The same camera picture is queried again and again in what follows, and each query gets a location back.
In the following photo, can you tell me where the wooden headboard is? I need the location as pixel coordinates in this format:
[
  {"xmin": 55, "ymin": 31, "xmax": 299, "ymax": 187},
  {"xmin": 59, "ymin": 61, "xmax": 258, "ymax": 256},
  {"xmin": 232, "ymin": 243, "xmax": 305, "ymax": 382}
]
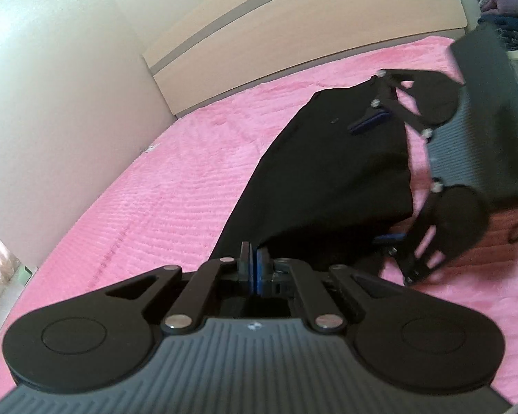
[{"xmin": 144, "ymin": 0, "xmax": 467, "ymax": 115}]

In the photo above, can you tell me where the black garment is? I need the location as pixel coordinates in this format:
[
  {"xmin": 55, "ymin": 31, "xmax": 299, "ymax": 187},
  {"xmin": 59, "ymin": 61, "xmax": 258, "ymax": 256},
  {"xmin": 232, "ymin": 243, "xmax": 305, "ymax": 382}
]
[{"xmin": 211, "ymin": 79, "xmax": 413, "ymax": 276}]

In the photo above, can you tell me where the pink ribbed bed blanket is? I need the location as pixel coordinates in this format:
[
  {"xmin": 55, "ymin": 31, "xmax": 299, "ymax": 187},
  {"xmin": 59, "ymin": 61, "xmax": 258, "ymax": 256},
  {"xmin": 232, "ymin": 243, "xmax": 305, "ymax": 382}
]
[{"xmin": 10, "ymin": 37, "xmax": 518, "ymax": 403}]

